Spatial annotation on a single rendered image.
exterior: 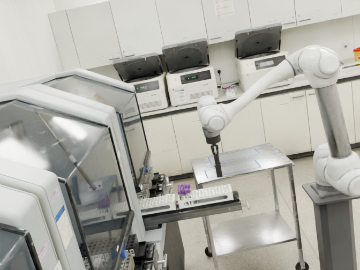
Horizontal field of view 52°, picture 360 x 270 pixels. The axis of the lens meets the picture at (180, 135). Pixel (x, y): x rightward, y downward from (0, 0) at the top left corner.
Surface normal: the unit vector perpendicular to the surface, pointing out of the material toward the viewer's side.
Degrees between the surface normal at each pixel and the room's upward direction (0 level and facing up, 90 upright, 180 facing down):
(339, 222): 90
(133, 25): 90
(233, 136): 90
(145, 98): 90
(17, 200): 29
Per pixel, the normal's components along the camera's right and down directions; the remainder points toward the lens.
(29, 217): 0.98, -0.18
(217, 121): -0.04, 0.33
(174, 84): -0.11, -0.25
